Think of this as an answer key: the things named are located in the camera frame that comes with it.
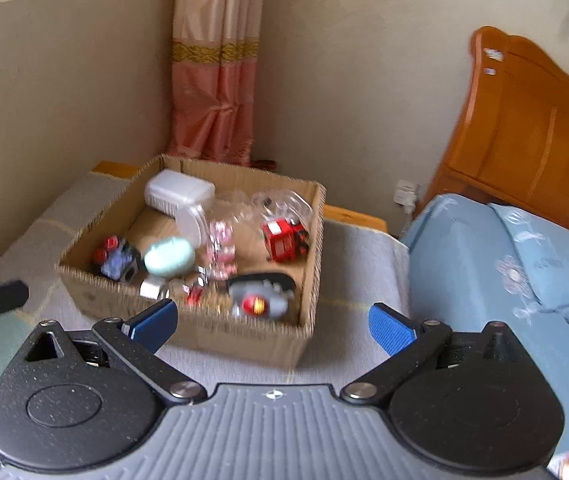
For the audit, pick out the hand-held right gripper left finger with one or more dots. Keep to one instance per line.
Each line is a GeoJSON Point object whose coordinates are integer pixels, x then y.
{"type": "Point", "coordinates": [157, 322]}

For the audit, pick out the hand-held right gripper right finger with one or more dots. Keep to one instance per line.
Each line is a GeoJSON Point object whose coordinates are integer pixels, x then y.
{"type": "Point", "coordinates": [389, 332]}

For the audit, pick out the capsule jar with silver lid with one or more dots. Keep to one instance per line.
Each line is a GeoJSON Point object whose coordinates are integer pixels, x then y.
{"type": "Point", "coordinates": [153, 287]}

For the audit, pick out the black toy train red wheels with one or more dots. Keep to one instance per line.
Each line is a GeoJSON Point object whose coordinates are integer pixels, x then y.
{"type": "Point", "coordinates": [117, 260]}

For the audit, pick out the cardboard box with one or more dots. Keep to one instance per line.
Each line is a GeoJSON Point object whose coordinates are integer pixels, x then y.
{"type": "Point", "coordinates": [244, 340]}

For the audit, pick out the grey elephant toy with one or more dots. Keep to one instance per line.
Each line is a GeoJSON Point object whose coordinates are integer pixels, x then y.
{"type": "Point", "coordinates": [244, 292]}

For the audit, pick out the pink pig clear toy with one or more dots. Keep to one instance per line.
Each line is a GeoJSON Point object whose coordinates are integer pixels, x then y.
{"type": "Point", "coordinates": [222, 250]}

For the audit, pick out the blue floral bedsheet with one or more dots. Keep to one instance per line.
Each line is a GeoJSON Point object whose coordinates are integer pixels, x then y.
{"type": "Point", "coordinates": [454, 270]}

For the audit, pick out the frosted plastic container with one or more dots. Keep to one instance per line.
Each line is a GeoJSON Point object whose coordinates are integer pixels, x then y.
{"type": "Point", "coordinates": [192, 225]}

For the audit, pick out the white plastic bottle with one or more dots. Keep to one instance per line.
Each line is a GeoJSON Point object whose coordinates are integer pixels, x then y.
{"type": "Point", "coordinates": [174, 190]}

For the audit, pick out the clear plastic jar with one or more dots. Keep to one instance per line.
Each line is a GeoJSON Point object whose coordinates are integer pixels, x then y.
{"type": "Point", "coordinates": [284, 205]}

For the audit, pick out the blue floral pillow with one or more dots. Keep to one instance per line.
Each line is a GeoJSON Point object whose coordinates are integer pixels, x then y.
{"type": "Point", "coordinates": [539, 250]}

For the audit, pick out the wooden headboard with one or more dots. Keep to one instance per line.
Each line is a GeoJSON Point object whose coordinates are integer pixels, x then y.
{"type": "Point", "coordinates": [529, 135]}

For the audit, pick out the pink curtain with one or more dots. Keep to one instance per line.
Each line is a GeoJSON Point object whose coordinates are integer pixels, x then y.
{"type": "Point", "coordinates": [219, 60]}

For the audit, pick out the white wall socket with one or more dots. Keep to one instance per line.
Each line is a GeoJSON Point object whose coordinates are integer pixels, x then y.
{"type": "Point", "coordinates": [407, 195]}

